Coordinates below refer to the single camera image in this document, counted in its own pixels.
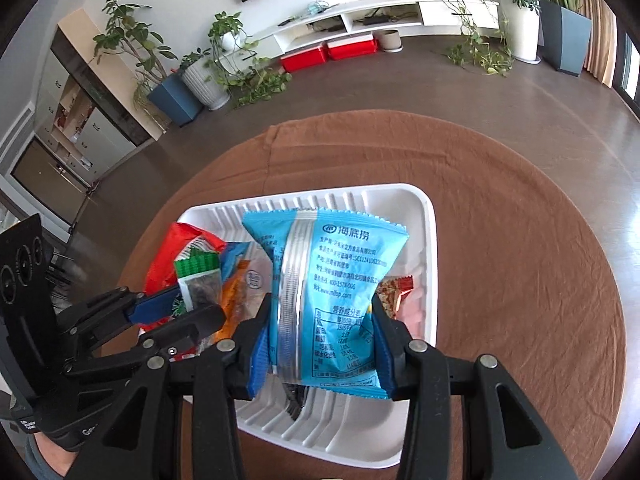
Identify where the light blue snack packet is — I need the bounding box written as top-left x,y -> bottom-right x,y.
241,206 -> 408,400

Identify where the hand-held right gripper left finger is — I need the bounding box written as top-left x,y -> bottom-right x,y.
65,292 -> 274,480

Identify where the dark blue snack packet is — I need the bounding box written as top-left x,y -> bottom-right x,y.
220,241 -> 251,281

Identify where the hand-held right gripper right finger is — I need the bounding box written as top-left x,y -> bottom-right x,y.
371,292 -> 571,480

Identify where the white television cabinet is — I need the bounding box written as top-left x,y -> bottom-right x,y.
242,0 -> 501,56

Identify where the plant in white ribbed pot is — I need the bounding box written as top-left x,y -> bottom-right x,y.
177,47 -> 231,111

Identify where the plant in tall white pot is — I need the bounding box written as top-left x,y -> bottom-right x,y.
477,0 -> 543,64

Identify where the white plastic tray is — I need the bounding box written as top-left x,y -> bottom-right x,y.
170,183 -> 442,471

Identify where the small green snack packet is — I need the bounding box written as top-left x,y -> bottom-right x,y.
167,249 -> 223,321

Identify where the large red snack packet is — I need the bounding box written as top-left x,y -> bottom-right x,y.
142,222 -> 226,331

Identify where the orange snack packet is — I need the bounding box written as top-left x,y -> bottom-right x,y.
215,260 -> 251,346

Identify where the small red gold snack packet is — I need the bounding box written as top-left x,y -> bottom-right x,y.
375,276 -> 415,321

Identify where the black window frame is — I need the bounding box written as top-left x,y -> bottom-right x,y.
615,10 -> 640,121

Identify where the beige curtain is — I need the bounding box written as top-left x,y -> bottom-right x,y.
582,0 -> 621,88

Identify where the person's left forearm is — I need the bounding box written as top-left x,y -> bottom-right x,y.
22,432 -> 81,480

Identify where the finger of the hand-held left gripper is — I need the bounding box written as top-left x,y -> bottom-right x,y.
57,284 -> 184,357
66,305 -> 227,377

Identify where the large plant in grey-blue pot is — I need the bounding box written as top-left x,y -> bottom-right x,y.
515,0 -> 593,78

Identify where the tall plant in blue pot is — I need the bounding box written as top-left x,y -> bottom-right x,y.
92,0 -> 203,128

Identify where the black gold-print snack packet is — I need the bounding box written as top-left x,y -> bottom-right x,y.
280,382 -> 316,423

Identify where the red storage box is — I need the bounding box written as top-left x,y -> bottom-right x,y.
280,45 -> 328,73
327,33 -> 377,61

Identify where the wood and white wall cabinet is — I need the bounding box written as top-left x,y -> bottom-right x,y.
0,25 -> 157,241

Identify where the empty beige flower pot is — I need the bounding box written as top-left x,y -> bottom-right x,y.
374,29 -> 403,53

